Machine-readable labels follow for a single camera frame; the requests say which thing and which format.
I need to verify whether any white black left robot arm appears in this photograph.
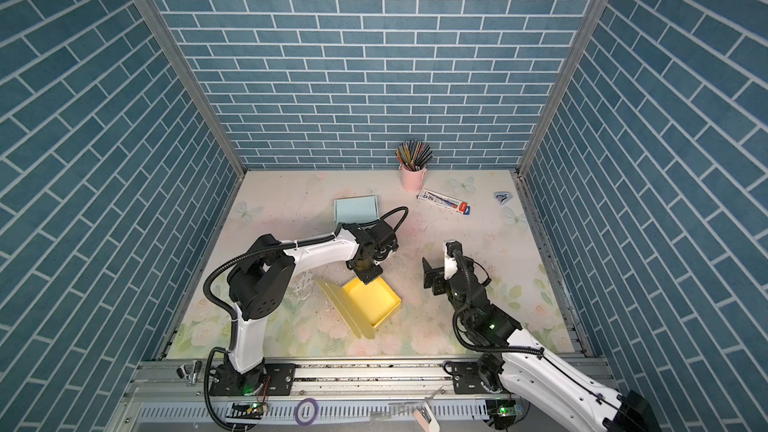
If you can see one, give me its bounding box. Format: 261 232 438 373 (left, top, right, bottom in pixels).
225 219 399 374

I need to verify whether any white pink clip tool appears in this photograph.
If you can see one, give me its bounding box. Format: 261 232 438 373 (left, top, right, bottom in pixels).
390 387 444 432

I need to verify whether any right green circuit board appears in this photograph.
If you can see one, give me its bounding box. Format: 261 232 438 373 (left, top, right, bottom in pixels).
484 399 526 431

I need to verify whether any pink metal pencil bucket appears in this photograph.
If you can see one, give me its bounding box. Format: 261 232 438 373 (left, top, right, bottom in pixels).
399 165 427 193

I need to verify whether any bundle of coloured pencils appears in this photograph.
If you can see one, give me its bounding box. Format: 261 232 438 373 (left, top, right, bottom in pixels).
395 140 433 172

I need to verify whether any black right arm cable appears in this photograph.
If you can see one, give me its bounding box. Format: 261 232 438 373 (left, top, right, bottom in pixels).
451 251 619 409

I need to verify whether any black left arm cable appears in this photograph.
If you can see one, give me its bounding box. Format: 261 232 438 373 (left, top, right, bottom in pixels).
202 206 410 337

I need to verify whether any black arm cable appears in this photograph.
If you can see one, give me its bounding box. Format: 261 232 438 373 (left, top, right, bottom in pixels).
202 206 410 337
451 251 619 409

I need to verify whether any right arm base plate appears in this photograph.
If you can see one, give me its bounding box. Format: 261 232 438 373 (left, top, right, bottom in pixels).
442 356 508 395

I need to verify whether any yellow paper box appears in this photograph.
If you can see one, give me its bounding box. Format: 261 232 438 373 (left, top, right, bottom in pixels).
314 277 402 339

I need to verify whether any green circuit board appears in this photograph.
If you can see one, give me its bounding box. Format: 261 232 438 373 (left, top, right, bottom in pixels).
226 402 269 421
484 399 526 431

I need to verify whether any white blue pencil box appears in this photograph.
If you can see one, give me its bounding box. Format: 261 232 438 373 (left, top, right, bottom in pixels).
417 189 471 215

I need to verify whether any purple tape ring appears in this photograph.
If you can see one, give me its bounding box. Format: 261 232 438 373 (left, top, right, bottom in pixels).
294 397 320 427

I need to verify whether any left green circuit board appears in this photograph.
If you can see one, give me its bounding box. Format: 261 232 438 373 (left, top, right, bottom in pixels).
226 402 269 421

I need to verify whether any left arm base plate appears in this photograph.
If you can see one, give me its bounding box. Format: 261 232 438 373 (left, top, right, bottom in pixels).
208 363 296 397

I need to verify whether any aluminium front rail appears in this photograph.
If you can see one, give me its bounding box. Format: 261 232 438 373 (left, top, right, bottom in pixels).
104 357 637 432

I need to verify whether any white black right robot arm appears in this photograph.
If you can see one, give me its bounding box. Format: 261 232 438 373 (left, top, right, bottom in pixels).
422 256 661 431

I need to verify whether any light blue paper box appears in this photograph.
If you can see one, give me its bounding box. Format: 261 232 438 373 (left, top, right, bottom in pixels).
333 195 379 224

